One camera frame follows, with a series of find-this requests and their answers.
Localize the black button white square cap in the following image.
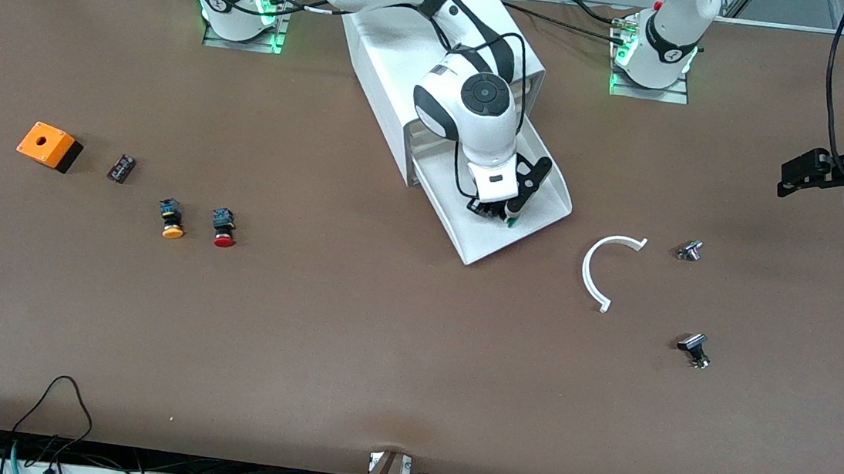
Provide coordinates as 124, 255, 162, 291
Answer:
674, 331, 714, 371

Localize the red push button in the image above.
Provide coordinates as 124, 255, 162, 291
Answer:
209, 206, 240, 250

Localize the yellow push button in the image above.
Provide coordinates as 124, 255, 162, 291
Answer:
155, 197, 189, 241

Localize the white semicircular plastic arc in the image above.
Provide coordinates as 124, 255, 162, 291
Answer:
577, 232, 649, 318

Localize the black terminal block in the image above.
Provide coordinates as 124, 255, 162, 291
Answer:
107, 153, 138, 185

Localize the orange box black base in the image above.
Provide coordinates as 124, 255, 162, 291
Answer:
15, 119, 86, 176

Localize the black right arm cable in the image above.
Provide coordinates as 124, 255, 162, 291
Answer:
157, 0, 536, 204

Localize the black cable behind cabinet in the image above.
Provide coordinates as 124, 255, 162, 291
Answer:
497, 0, 639, 49

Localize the black looped cable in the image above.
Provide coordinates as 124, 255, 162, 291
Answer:
8, 371, 99, 463

